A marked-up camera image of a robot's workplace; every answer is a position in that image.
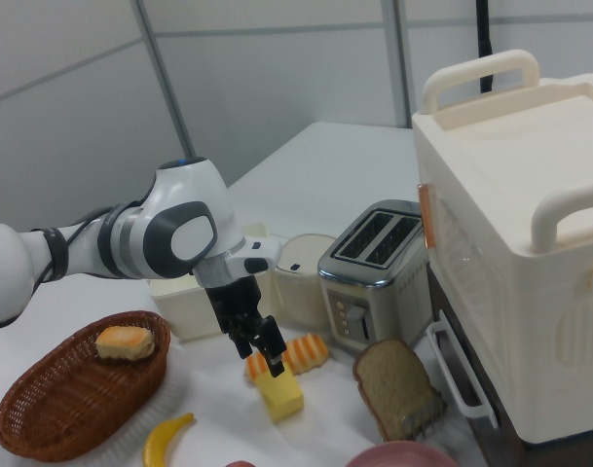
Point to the yellow banana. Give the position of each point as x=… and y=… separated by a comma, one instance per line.
x=162, y=438

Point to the silver two-slot toaster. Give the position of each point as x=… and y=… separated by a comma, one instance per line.
x=374, y=292

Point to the yellow cube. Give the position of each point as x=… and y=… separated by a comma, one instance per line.
x=282, y=396

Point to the open cream plastic box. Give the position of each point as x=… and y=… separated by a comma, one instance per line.
x=184, y=306

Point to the orange striped bread loaf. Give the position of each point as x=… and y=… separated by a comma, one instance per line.
x=308, y=352

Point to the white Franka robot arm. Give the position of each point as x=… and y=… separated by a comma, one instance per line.
x=179, y=233

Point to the brown wicker basket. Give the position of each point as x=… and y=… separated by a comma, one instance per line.
x=72, y=404

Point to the golden bread roll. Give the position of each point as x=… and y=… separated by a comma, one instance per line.
x=125, y=343

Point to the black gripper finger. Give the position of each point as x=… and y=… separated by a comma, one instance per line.
x=274, y=348
x=241, y=346

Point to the small cream lidded container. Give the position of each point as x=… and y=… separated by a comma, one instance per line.
x=301, y=292

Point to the copper oven latch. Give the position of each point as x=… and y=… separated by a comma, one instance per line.
x=427, y=216

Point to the red apple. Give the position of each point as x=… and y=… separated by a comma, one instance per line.
x=240, y=464

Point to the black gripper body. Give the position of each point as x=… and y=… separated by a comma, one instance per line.
x=235, y=304

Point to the pink plate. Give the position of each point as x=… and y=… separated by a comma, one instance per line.
x=403, y=455

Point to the dark brown oven base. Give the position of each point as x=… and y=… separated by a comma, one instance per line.
x=481, y=370

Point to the brown toast slice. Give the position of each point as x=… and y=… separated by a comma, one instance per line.
x=393, y=384

